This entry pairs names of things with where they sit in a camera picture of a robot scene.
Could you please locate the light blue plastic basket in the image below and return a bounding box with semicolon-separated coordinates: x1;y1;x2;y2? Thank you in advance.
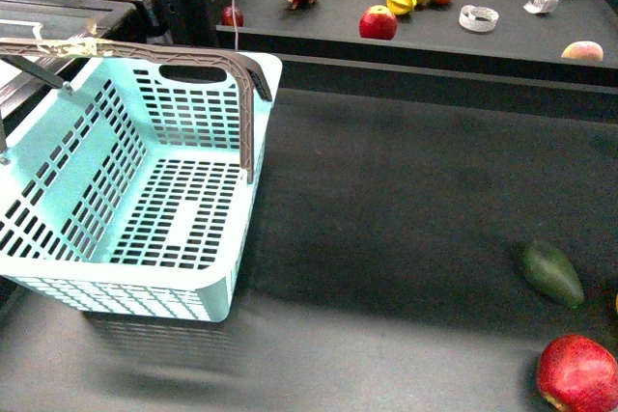
1;53;282;322

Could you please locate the white tape ring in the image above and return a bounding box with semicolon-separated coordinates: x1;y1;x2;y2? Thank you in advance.
458;4;501;34

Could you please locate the green avocado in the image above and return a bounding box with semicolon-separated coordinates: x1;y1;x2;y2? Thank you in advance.
517;240;585;308

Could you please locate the black display tray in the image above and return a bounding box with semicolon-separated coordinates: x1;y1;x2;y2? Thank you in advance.
214;0;617;88

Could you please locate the red apple on tray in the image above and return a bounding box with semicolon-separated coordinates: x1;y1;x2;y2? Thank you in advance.
358;5;398;41

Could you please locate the yellow star fruit front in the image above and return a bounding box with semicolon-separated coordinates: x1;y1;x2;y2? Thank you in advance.
386;0;417;16

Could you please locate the large red apple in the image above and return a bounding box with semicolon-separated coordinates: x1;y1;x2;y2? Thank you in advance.
536;335;617;411

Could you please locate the small red plum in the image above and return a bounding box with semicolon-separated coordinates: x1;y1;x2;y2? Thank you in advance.
221;6;244;27

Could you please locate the brown basket handle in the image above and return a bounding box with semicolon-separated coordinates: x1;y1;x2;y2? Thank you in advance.
1;38;272;184

